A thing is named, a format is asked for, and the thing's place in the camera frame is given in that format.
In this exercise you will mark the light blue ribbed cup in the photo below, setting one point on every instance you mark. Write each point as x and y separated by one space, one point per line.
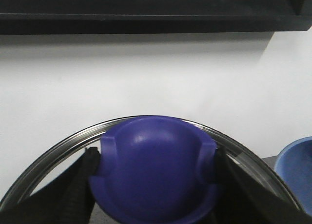
294 167

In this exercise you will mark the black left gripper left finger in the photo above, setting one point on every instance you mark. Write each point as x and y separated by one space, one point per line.
65 200

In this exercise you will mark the glass lid with blue knob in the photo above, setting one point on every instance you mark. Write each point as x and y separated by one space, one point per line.
152 170

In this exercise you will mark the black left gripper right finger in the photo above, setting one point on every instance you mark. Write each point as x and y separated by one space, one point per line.
244 201

